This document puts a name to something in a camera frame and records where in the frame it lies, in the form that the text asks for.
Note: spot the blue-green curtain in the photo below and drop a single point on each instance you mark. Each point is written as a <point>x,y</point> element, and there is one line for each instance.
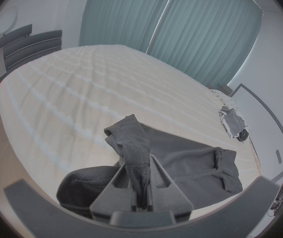
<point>206,33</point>
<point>124,16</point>

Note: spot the bed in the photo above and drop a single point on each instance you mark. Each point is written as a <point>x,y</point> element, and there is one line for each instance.
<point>82,88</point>

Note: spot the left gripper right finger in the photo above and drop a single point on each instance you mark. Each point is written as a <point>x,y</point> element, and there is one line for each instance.
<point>171,194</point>

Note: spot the white printed pillow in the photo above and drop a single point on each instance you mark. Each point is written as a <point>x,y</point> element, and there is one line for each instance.
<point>226,99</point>

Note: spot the black chest of drawers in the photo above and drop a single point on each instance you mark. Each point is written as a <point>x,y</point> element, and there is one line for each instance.
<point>32,48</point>

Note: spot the pile of clothes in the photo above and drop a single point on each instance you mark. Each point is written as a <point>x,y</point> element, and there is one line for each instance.
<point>233,123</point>

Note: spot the black T-shirt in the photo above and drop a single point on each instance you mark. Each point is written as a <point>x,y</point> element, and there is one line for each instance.
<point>186,162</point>

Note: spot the round white mirror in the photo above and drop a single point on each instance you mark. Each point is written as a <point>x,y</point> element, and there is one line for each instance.
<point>6,21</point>

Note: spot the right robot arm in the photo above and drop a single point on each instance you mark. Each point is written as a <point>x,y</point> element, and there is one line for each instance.
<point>281,197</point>

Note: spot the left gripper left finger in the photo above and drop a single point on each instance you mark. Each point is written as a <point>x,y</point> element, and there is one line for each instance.
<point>111,194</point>

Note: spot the grey bedside table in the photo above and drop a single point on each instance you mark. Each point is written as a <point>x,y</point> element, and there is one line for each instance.
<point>221,89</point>

